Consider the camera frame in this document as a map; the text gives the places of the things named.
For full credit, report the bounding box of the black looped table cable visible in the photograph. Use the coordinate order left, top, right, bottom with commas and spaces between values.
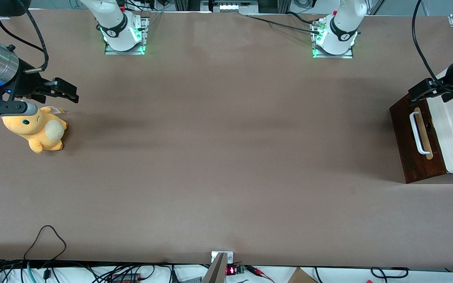
23, 225, 67, 262

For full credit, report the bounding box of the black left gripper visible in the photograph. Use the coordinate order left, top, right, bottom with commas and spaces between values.
407, 53, 453, 107

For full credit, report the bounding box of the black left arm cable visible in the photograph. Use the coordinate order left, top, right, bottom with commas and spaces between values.
412, 0, 453, 95

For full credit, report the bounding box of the brown cardboard piece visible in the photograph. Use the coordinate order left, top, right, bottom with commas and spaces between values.
287, 267, 318, 283

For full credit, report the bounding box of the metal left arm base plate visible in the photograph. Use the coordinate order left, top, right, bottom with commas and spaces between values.
311, 19, 354, 59

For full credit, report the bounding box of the black base power cable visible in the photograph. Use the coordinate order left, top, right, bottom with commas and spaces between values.
245, 11, 322, 35

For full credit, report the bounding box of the white drawer handle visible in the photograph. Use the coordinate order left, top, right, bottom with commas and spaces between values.
409, 111, 428, 155

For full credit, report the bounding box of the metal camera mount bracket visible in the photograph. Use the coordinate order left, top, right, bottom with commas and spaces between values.
201, 251, 235, 283

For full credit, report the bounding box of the orange plush toy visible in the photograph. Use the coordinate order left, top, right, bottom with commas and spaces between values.
2, 105, 68, 154

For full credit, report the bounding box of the tangled black cable bundle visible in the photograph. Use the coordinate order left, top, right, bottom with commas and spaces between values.
0, 259, 204, 283

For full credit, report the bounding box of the teal cable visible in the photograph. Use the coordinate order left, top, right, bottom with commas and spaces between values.
25, 261, 37, 283

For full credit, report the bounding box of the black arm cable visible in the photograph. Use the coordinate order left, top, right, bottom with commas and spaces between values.
412, 0, 453, 95
0, 8, 50, 75

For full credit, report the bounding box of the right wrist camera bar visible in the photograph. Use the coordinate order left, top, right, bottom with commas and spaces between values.
0, 100, 39, 117

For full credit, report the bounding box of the dark wood drawer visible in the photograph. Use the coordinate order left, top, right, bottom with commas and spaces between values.
389, 94, 447, 184

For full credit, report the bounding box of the light wood handle plate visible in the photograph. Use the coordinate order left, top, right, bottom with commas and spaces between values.
414, 107, 434, 160

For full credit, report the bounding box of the white light bar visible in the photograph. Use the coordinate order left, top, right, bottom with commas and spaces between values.
212, 0, 259, 13

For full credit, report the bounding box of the red clip lead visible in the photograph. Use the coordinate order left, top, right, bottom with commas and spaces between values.
245, 266, 276, 283

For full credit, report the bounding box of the black floor cable loop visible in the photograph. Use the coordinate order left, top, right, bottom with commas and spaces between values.
370, 266, 410, 280

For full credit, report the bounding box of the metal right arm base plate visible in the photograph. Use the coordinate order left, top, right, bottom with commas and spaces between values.
104, 17, 148, 56

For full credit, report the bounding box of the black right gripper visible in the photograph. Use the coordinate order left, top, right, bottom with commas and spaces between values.
0, 60, 80, 104

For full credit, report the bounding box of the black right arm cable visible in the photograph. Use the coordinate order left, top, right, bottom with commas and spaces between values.
0, 8, 50, 75

